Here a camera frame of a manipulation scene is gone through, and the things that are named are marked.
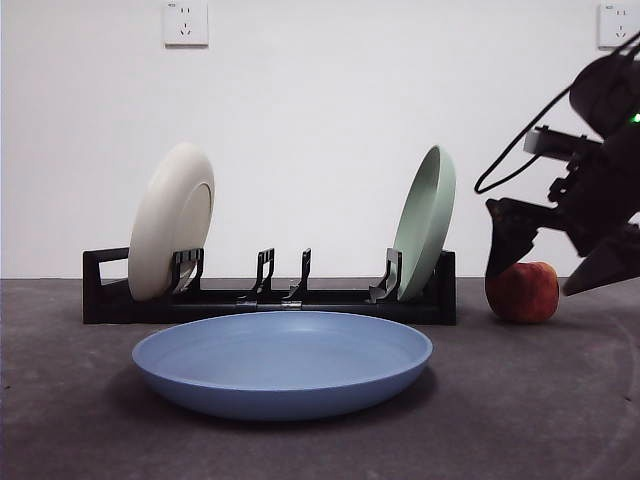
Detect red apple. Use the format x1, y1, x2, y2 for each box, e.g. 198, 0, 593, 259
484, 260, 561, 324

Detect pale grey camera box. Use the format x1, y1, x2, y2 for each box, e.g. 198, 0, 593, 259
523, 125, 602, 162

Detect cream white plate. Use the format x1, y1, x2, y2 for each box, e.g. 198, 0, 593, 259
127, 141, 217, 303

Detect black plate rack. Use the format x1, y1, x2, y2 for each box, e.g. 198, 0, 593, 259
81, 246, 458, 327

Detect white wall socket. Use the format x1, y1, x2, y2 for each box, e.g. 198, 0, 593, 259
163, 0, 210, 50
597, 3, 640, 51

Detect pale green plate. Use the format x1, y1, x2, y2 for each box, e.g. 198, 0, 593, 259
391, 144, 458, 303

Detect blue plate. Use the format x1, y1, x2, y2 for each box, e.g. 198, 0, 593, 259
131, 310, 435, 422

